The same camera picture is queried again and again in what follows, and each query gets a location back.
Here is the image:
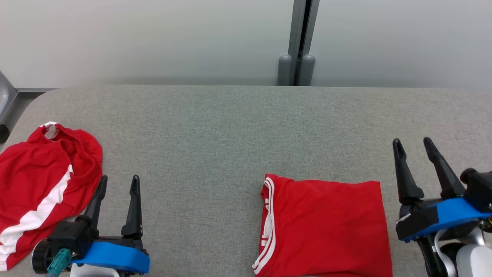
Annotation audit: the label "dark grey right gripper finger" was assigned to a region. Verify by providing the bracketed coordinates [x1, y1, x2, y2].
[392, 138, 425, 205]
[423, 137, 467, 200]

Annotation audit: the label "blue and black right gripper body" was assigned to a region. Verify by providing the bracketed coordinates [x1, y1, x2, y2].
[396, 197, 492, 242]

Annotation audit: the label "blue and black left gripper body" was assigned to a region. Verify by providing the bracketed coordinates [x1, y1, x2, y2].
[71, 237, 151, 275]

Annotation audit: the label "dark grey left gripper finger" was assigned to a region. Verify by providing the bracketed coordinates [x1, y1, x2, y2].
[82, 175, 108, 235]
[121, 175, 143, 238]

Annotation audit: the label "red shorts with white stripe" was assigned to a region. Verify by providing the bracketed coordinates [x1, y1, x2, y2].
[0, 122, 103, 271]

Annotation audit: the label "red shirt with white trim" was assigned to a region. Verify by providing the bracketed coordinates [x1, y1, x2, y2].
[251, 174, 394, 277]

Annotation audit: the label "teal left camera cable plug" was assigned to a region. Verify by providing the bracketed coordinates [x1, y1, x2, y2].
[46, 248, 73, 277]

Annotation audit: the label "grey metal frame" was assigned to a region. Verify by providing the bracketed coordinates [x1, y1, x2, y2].
[0, 71, 18, 124]

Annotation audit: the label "grey rounded post foot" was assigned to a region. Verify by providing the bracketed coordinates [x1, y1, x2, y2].
[301, 54, 316, 86]
[278, 55, 293, 86]

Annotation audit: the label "grey metal wall post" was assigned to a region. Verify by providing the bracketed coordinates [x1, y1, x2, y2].
[288, 0, 321, 86]

